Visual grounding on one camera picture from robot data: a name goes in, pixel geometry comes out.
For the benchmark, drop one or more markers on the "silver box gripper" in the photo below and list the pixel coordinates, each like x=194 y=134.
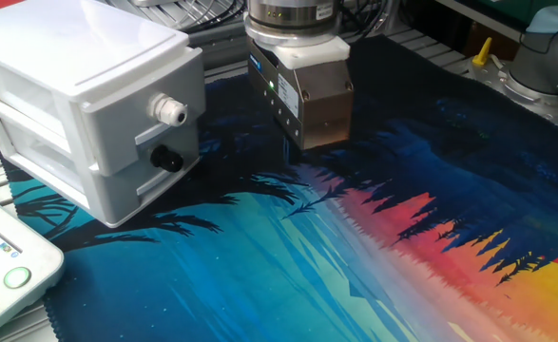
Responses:
x=321 y=104

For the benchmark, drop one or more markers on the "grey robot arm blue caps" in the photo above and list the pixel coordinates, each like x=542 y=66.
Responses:
x=540 y=62

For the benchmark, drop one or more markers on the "white closed drawer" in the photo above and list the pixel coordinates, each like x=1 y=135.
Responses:
x=117 y=199

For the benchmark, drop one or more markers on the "white plastic drawer cabinet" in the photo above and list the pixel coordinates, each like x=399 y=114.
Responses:
x=69 y=43

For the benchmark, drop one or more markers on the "white gripper adapter plate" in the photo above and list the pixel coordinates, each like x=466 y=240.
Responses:
x=316 y=53

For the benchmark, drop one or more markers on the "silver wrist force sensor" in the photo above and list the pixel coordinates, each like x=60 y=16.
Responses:
x=293 y=19

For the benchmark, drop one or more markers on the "colourful landscape print cloth mat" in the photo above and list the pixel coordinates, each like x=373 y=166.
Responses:
x=307 y=261

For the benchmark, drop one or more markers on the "yellow plastic cone piece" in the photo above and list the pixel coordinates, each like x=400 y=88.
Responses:
x=484 y=51

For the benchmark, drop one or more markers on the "white teach pendant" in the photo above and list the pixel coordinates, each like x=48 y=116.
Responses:
x=3 y=285

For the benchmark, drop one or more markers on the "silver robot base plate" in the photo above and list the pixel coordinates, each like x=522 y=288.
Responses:
x=552 y=116

